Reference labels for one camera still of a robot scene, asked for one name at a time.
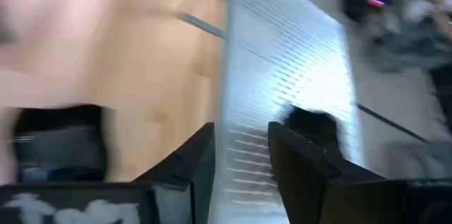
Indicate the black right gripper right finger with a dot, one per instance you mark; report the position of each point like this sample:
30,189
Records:
303,188

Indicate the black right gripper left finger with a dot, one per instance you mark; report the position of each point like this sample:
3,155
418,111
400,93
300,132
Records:
197,167

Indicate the black square mini plate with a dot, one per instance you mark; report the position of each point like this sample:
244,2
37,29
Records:
60,142

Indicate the black fluted square dish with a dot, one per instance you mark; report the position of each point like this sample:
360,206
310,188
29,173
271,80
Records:
310,128

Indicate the grey perforated metal shelf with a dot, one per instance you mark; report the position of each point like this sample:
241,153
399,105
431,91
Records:
282,58

